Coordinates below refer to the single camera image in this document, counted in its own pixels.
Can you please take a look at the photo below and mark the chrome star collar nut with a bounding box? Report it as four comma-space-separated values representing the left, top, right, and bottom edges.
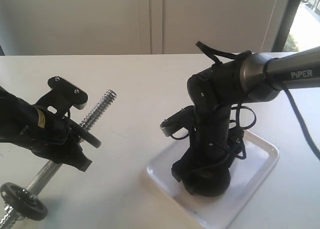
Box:
12, 186, 37, 214

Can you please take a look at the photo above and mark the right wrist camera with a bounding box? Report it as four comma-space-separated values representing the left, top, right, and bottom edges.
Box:
160, 105, 195, 137

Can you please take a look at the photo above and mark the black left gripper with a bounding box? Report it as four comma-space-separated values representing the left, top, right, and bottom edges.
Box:
17, 105, 92, 172

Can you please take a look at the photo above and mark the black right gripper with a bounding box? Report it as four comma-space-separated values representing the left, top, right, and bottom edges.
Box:
171, 146, 242, 197

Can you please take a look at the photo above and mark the black weight plate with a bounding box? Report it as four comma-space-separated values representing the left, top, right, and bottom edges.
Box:
0, 182, 48, 221
69, 120, 102, 149

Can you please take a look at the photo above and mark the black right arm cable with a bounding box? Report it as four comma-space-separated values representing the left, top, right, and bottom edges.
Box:
172, 40, 320, 172

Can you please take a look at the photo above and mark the white rectangular plastic tray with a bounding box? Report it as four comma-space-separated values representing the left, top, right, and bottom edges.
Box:
146, 130, 280, 229

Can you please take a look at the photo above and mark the chrome threaded dumbbell bar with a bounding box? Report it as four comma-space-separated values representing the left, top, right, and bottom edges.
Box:
0, 89, 117, 229

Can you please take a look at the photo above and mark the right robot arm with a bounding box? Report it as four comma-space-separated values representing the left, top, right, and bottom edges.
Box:
162, 44, 320, 197

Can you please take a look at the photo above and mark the dark window frame post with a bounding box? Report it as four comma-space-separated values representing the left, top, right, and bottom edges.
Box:
271, 0, 301, 53

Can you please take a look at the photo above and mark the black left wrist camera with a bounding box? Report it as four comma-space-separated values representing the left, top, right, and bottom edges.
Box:
35, 76, 88, 117

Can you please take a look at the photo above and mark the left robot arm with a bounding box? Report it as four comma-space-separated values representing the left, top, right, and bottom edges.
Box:
0, 88, 92, 172

